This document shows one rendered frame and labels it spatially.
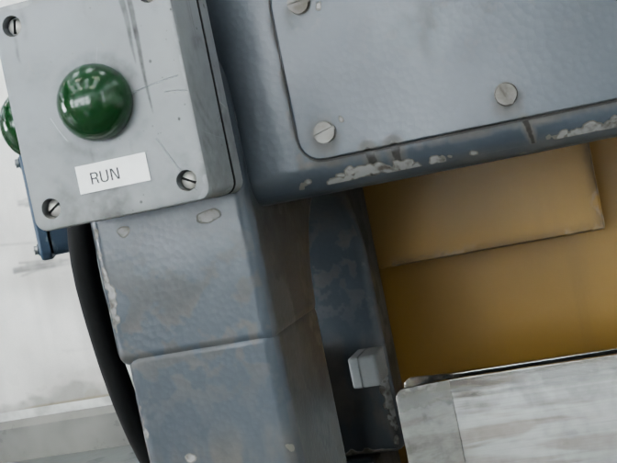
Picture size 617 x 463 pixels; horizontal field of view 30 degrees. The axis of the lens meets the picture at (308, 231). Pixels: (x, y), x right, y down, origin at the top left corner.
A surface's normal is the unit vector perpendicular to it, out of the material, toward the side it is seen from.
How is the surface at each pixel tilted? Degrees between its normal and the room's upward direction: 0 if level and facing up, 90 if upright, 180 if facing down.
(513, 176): 90
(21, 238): 90
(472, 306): 90
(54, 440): 90
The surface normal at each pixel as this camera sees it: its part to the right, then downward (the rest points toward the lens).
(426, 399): 0.01, 0.05
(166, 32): -0.24, 0.10
